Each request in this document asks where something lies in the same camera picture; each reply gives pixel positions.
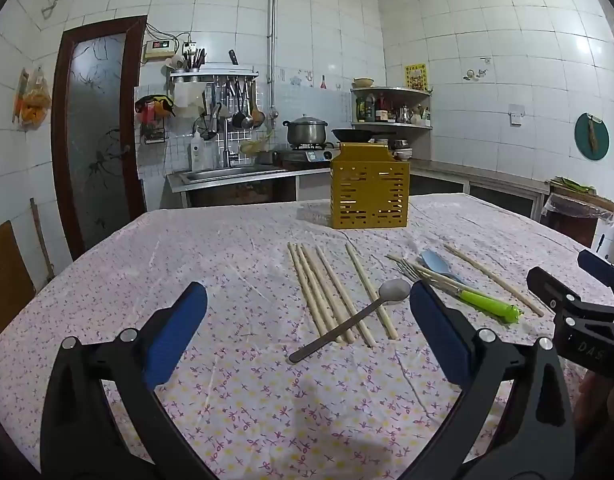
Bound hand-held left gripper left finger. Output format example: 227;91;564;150
39;281;223;480

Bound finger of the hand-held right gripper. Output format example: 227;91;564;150
526;265;590;323
576;248;614;288

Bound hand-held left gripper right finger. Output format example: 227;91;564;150
408;279;577;480

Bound green handled fork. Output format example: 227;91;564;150
396;260;522;324

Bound metal spoon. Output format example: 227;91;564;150
287;278;412;365

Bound light blue plastic spoon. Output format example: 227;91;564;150
419;249;466;285

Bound yellow perforated utensil holder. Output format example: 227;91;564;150
329;142;411;230

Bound row of hanging kitchen utensils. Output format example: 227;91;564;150
208;77;266;132

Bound red bin with plastic bag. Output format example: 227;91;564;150
542;192;614;249

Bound tray with green vegetables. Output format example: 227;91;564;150
546;175;614;216

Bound floral tablecloth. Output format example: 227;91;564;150
0;192;614;480

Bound glass door cabinets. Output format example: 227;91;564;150
409;172;545;218

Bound green round board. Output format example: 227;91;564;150
574;112;610;162

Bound brown kitchen counter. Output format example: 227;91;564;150
167;157;551;196

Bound stainless steel sink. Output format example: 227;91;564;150
179;164;289;184

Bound wooden board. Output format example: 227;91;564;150
0;219;38;347

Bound white detergent bottle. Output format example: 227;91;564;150
189;137;213;172

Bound metal faucet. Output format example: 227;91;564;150
221;114;239;169

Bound brown frosted glass door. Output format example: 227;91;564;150
50;15;149;261

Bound black wok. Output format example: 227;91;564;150
330;128;399;144

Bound gas stove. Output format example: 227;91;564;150
281;147;339;169

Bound red yellow black bag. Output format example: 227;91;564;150
134;93;177;124

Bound white hanging cloth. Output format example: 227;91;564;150
174;82;208;112

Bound group of condiment bottles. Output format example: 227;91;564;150
355;92;395;123

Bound steel pot with lid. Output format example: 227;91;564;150
282;114;330;149

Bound white corner shelf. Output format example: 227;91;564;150
350;86;433;132

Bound utensil caddy with dark sticks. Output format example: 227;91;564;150
184;48;207;74

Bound orange hanging bag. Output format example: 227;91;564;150
12;67;53;132

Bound beige electric control box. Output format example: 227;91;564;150
142;38;179;64

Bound wooden stick handle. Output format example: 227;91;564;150
29;197;56;282

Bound small wire basket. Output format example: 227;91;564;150
141;120;168;145

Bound yellow wall poster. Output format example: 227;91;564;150
404;63;428;92

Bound metal wall rack shelf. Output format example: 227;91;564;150
169;70;260;87

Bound grey wall pipe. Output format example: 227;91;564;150
266;0;279;117

